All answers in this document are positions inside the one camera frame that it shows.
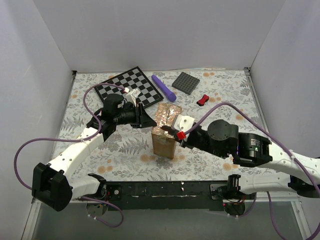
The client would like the brown cardboard express box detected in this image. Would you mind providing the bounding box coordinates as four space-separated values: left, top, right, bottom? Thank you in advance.
151 103 182 159

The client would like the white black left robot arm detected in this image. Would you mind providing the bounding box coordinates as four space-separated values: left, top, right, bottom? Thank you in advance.
31 93 157 212

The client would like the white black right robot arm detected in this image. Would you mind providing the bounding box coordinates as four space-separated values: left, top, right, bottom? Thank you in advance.
161 119 320 199

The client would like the black white checkerboard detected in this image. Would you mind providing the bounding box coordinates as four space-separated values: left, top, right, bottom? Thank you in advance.
94 66 164 109

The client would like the red black knife cap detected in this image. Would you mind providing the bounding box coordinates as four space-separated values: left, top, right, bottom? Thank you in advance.
196 94 210 107

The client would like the dark grey studded baseplate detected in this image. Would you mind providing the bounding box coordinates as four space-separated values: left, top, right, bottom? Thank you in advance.
171 72 200 95

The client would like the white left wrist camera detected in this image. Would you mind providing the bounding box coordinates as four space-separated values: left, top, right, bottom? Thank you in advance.
124 87 141 106

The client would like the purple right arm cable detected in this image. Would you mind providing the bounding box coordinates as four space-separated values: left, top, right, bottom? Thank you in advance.
183 101 320 240

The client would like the purple cylindrical handle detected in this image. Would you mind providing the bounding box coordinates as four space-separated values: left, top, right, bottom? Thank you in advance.
151 74 177 102

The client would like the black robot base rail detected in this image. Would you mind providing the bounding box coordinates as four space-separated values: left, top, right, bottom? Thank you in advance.
103 180 254 217

